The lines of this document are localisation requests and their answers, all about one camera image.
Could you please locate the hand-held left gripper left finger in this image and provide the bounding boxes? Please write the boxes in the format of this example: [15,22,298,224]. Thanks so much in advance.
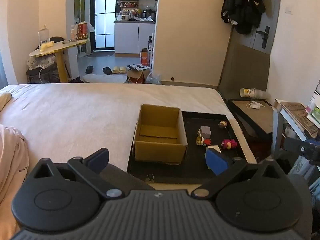
[32,148,125,201]

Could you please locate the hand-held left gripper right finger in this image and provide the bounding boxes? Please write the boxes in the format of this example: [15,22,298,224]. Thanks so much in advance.
[191,148,286,201]

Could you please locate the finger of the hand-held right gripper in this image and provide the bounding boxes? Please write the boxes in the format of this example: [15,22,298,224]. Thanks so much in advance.
[284,136,320,166]

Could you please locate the pink dinosaur toy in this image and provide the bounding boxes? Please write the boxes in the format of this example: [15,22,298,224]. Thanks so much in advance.
[221,139,238,151]

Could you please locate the black tray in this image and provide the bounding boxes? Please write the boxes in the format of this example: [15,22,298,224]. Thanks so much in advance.
[127,110,253,184]

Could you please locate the grey cube toy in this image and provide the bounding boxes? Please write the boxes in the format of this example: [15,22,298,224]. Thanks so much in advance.
[200,126,212,139]

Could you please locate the white side table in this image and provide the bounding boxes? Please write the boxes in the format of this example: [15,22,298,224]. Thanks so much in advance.
[271,99,320,160]

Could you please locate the printed book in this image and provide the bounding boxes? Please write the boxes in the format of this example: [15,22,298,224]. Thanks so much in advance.
[280,102,319,137]

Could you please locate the white bed sheet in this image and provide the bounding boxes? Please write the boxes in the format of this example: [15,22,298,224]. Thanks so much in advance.
[0,83,258,205]

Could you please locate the black box lid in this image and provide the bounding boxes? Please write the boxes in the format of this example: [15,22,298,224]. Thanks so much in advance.
[227,98,274,141]

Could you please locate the white face mask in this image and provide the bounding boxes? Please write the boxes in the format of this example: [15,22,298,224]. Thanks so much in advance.
[246,100,266,110]

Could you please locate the stack of plastic cups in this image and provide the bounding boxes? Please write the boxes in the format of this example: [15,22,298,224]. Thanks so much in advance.
[239,88,271,99]

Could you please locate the white floor mat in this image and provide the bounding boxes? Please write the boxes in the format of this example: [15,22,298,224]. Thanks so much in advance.
[82,73,128,84]

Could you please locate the cardboard box with papers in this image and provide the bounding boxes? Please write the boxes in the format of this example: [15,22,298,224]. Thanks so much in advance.
[126,64,151,84]

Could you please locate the brown board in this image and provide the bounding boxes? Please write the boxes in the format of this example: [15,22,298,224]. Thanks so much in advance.
[217,42,271,101]

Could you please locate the clear plastic bag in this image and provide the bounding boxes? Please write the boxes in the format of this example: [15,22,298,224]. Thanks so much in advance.
[146,72,162,84]

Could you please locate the black mesh basket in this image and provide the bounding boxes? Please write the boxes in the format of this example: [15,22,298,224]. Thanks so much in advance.
[26,62,68,84]

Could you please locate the yellow pillow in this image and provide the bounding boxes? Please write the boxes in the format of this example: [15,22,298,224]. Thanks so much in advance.
[0,92,12,112]

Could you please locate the orange carton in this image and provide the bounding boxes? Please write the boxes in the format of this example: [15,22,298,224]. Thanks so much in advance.
[140,48,150,66]

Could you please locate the round yellow table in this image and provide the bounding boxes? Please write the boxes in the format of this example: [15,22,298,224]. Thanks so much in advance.
[28,39,88,83]

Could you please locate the black door lock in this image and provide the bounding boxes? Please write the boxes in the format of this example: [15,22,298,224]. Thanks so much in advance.
[256,26,271,49]

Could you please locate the yellow plush toy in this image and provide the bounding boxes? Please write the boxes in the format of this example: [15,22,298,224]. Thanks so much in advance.
[40,41,55,53]

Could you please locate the white kitchen cabinet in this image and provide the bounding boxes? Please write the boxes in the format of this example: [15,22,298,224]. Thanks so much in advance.
[114,21,156,56]

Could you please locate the red box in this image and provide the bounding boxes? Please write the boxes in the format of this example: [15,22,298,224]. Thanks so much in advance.
[77,23,88,41]

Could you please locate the clear water bottle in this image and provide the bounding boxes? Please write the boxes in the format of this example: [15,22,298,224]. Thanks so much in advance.
[37,24,50,44]

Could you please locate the black framed glass door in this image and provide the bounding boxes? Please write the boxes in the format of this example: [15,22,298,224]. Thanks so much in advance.
[90,0,118,52]

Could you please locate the grey door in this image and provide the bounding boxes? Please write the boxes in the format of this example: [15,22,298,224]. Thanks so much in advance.
[226,0,282,55]

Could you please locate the black hanging jackets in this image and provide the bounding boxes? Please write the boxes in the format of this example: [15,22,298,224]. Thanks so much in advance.
[221,0,266,35]

